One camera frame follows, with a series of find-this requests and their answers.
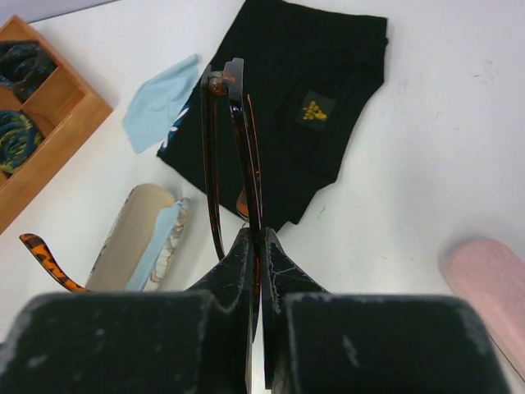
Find brown sunglasses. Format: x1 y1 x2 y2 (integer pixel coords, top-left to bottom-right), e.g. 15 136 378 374
19 57 263 293

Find black folded cloth pouch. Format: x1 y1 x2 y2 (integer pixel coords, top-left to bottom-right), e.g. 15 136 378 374
156 0 390 233

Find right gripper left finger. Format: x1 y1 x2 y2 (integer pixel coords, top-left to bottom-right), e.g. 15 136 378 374
1 229 254 393

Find light blue cleaning cloth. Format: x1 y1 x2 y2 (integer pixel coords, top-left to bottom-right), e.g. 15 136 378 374
125 198 189 291

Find pink glasses case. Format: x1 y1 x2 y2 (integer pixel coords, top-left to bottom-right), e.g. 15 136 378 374
444 238 524 378

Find rolled black belt top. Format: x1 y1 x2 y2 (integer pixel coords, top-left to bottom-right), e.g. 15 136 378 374
1 40 57 103

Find rolled blue yellow belt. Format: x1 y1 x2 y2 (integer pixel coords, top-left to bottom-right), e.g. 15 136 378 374
1 110 44 176

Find wooden compartment tray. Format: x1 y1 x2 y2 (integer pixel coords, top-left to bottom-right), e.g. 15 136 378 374
1 16 112 231

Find crumpled light blue cloth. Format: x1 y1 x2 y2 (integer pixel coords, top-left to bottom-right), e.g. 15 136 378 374
122 54 199 153

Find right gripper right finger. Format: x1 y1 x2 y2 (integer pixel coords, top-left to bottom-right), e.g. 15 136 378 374
261 229 509 393

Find marble pattern glasses case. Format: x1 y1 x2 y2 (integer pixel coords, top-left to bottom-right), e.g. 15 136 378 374
85 184 182 291

